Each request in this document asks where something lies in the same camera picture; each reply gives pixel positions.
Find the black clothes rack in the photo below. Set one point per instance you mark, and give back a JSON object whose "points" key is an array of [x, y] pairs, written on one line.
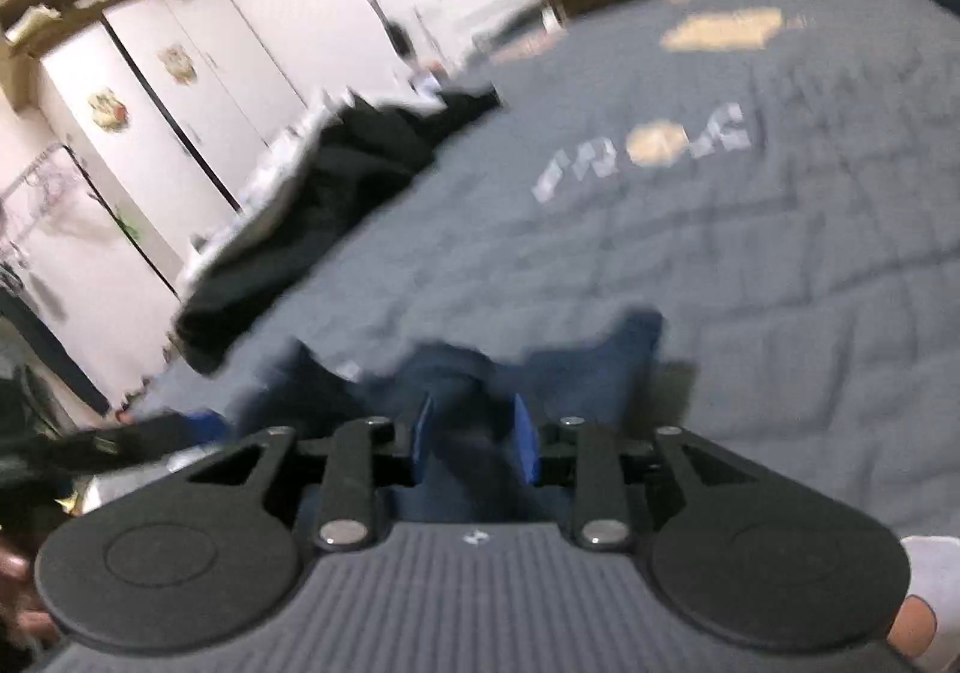
{"points": [[142, 245]]}

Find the black hair brush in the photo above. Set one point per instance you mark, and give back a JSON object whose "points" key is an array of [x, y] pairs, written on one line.
{"points": [[394, 28]]}

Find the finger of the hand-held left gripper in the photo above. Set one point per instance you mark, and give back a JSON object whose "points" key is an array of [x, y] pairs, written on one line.
{"points": [[199, 427]]}

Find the person's white garment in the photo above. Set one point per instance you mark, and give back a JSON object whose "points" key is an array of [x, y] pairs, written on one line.
{"points": [[930, 564]]}

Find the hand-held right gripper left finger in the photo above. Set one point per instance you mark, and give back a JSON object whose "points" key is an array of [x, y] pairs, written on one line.
{"points": [[424, 437]]}

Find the black sweatshirt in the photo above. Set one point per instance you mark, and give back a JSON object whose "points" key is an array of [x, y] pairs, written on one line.
{"points": [[352, 193]]}

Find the person's leg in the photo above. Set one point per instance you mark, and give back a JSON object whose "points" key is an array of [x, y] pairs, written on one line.
{"points": [[915, 624]]}

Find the navy printed t-shirt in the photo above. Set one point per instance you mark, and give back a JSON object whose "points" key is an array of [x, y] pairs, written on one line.
{"points": [[457, 380]]}

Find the grey rabbit sticker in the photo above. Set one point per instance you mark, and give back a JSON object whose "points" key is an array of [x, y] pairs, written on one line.
{"points": [[178, 64]]}

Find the hanging dark blue pants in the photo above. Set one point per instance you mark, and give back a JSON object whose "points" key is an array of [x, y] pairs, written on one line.
{"points": [[52, 350]]}

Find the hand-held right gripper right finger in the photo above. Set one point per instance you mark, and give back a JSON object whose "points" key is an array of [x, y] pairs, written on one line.
{"points": [[525, 440]]}

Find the grey printed quilt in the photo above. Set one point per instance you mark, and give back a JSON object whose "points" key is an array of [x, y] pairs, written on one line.
{"points": [[675, 230]]}

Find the black garment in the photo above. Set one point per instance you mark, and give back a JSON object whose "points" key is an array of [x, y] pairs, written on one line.
{"points": [[472, 105]]}

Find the bunch of pink hangers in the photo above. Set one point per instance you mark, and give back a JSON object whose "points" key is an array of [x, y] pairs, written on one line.
{"points": [[45, 182]]}

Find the yellow rabbit sticker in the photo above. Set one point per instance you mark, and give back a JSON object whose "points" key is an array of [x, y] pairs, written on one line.
{"points": [[105, 111]]}

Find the white wardrobe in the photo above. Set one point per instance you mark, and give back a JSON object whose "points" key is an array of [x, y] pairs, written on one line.
{"points": [[150, 141]]}

